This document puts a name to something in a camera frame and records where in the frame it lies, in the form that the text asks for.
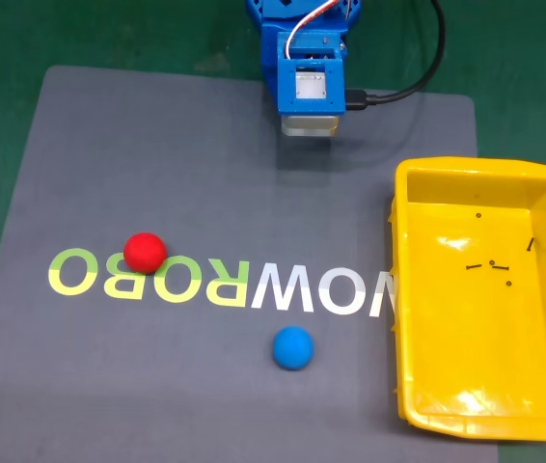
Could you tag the yellow plastic bin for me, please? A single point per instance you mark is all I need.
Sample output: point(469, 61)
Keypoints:
point(475, 337)

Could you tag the red ball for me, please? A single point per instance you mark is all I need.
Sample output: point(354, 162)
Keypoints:
point(144, 253)

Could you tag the gray printed mat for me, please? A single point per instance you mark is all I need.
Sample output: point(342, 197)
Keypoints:
point(157, 193)

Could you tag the black screw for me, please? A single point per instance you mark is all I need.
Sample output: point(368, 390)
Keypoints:
point(530, 245)
point(501, 266)
point(473, 265)

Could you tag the blue ball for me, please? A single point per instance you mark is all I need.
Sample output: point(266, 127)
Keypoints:
point(292, 348)

